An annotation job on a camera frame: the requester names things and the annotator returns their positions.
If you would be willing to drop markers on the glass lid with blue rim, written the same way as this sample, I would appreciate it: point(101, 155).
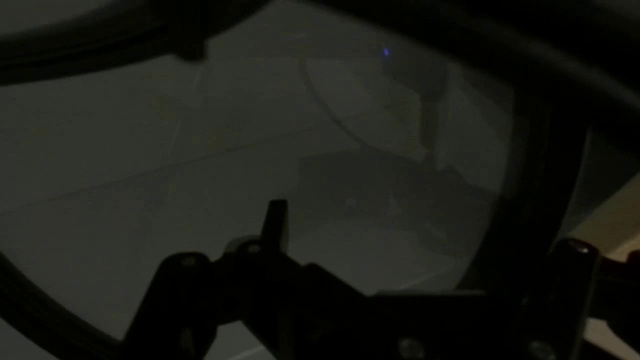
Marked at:
point(201, 167)

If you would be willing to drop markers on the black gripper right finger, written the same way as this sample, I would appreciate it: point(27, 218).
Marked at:
point(586, 306)

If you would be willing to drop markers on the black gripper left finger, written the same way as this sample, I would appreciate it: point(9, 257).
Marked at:
point(267, 300)

